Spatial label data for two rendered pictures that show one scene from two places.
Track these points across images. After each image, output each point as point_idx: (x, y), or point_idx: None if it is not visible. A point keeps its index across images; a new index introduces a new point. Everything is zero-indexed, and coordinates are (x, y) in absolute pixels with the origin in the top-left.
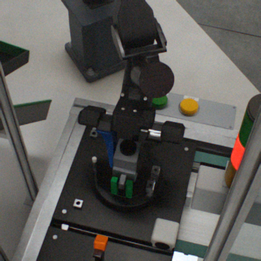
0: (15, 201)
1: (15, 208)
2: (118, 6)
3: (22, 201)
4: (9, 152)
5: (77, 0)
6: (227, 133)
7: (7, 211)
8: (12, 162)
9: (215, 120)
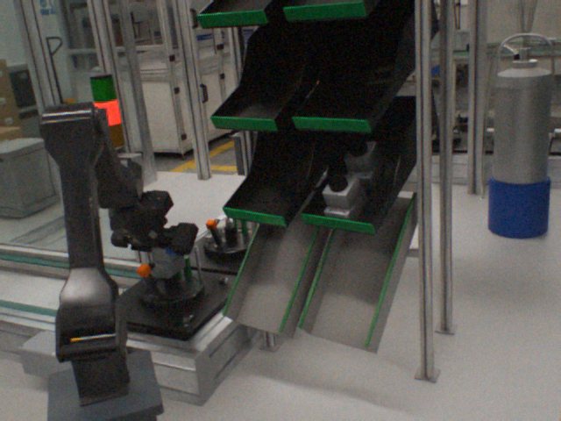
0: (292, 344)
1: (292, 339)
2: (124, 173)
3: (284, 344)
4: (295, 381)
5: (136, 385)
6: (53, 326)
7: (301, 338)
8: (292, 372)
9: (53, 336)
